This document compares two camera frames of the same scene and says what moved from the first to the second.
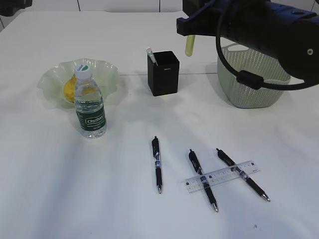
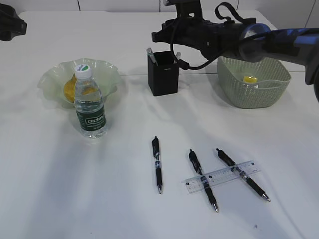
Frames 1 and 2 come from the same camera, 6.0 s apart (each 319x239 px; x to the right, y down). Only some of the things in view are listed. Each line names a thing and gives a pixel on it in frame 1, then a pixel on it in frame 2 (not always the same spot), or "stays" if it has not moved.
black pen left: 155,150 stays
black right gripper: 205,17 → 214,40
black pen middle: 197,166 stays
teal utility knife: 151,56 stays
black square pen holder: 163,78 stays
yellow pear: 69,88 stays
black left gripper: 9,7 → 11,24
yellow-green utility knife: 190,45 → 178,54
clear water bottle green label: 89,106 stays
